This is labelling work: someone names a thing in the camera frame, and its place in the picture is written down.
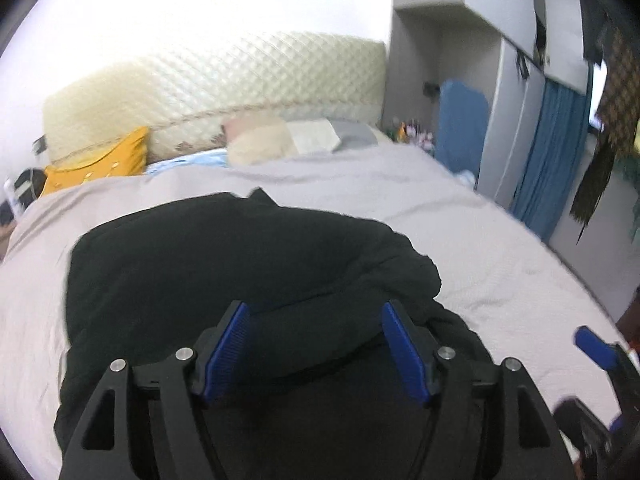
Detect light blue blanket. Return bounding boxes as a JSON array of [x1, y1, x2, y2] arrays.
[[145, 148, 231, 176]]

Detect cream quilted headboard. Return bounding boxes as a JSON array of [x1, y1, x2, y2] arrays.
[[42, 31, 388, 166]]

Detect black garment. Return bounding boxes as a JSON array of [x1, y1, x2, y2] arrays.
[[53, 187, 501, 480]]

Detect blue curtain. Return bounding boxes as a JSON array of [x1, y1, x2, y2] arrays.
[[510, 65, 596, 244]]

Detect hanging patterned clothes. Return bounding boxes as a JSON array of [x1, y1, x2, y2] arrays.
[[570, 0, 640, 246]]

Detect yellow pillow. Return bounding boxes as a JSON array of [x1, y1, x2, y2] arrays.
[[40, 126, 151, 197]]

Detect small colourful toys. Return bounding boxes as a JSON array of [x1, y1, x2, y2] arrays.
[[385, 119, 437, 152]]

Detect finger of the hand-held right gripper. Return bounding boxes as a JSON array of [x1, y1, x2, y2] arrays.
[[553, 397, 614, 467], [574, 326, 632, 374]]

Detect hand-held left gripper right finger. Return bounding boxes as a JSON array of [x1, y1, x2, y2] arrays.
[[381, 300, 576, 480]]

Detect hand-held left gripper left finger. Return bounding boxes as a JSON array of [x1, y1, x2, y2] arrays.
[[59, 301, 251, 480]]

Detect blue towel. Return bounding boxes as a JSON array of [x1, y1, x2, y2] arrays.
[[434, 79, 491, 187]]

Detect grey wardrobe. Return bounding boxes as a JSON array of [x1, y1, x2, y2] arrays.
[[382, 0, 591, 211]]

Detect bedside clutter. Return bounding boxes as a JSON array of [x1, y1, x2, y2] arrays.
[[0, 135, 51, 241]]

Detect grey bed sheet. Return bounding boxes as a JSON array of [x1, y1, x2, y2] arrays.
[[0, 136, 632, 472]]

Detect grey and cream pillow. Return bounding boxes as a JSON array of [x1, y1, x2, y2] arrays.
[[286, 118, 387, 154]]

